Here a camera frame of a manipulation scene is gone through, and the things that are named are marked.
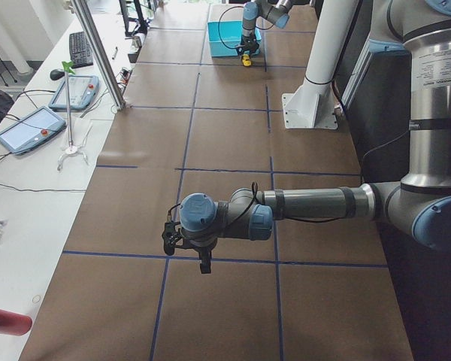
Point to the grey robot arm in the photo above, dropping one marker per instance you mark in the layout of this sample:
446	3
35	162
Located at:
419	204
277	15

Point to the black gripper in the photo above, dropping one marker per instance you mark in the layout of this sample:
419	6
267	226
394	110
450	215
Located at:
249	40
201	249

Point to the red cylinder bottle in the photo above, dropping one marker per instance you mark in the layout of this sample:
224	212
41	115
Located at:
14	324

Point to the silver rod tripod stand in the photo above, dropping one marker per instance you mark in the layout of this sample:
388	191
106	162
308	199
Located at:
72	149

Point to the far teach pendant tablet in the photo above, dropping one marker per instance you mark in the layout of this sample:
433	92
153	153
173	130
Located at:
82	90

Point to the aluminium frame post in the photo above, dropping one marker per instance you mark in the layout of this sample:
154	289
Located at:
101	59

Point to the yellow beetle toy car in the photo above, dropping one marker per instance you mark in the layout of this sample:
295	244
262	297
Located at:
245	60

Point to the white camera stand base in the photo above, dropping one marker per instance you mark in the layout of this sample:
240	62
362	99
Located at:
311	106

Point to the teach pendant tablet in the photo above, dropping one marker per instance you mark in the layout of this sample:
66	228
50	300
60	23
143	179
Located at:
32	131
82	90

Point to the black keyboard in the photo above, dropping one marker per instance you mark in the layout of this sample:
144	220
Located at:
80	50

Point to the near teach pendant tablet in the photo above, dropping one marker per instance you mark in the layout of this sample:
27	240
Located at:
32	131

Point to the teal plastic bin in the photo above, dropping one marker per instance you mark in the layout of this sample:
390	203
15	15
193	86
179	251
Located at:
223	37

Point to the black computer mouse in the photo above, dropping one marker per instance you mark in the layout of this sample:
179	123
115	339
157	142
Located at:
57	74

